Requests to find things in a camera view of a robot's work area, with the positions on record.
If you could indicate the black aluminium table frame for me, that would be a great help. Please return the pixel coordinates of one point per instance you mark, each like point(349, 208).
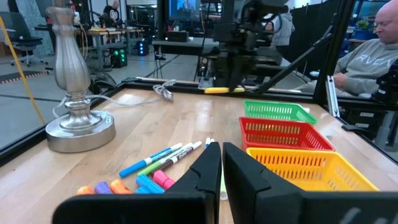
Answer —
point(335, 46)

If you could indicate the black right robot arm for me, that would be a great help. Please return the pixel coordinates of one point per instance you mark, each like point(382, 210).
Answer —
point(228, 12)

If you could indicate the yellow plastic basket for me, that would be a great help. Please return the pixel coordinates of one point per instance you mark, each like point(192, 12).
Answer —
point(311, 174)

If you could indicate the blue highlighter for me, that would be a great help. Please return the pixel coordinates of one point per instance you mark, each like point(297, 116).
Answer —
point(141, 190)
point(149, 183)

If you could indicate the black computer green lights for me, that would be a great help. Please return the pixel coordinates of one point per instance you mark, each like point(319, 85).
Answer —
point(118, 57)

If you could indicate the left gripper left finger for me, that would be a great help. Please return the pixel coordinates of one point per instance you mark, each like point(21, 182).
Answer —
point(186, 208)

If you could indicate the thin blue whiteboard marker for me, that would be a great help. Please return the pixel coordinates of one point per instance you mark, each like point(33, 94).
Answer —
point(207, 143)
point(140, 163)

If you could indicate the red plastic basket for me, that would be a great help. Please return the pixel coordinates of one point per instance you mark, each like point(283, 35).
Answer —
point(280, 137)

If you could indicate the pink highlighter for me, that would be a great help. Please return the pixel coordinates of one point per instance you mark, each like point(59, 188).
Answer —
point(163, 180)

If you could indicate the thin green whiteboard marker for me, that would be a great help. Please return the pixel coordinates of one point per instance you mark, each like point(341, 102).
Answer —
point(152, 168)

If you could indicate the black labelled drawer unit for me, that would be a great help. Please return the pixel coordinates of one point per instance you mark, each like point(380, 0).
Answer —
point(367, 119)

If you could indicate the black table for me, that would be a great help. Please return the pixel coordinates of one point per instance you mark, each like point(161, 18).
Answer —
point(183, 46)

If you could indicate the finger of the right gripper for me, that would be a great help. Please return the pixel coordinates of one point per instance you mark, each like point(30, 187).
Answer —
point(242, 73)
point(231, 74)

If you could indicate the computer monitor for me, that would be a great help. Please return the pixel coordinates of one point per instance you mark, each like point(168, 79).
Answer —
point(185, 9)

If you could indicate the green plastic basket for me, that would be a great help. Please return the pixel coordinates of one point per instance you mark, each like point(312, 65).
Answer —
point(270, 110)

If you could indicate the silver lamp white shade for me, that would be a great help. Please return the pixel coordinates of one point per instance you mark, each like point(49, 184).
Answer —
point(71, 62)

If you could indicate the black box blue lights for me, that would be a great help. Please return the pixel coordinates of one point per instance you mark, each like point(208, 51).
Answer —
point(142, 48)

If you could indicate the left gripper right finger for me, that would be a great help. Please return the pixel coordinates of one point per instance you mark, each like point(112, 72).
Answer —
point(264, 202)

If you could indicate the person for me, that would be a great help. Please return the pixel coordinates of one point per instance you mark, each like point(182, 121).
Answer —
point(112, 14)
point(283, 31)
point(367, 65)

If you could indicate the silver aluminium bracket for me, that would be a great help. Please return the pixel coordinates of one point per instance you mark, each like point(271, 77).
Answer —
point(332, 96)

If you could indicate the dark office chair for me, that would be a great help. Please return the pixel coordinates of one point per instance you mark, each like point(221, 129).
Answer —
point(18, 28)

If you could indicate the wooden workbench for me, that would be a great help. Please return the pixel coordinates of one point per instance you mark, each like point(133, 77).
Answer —
point(118, 32)

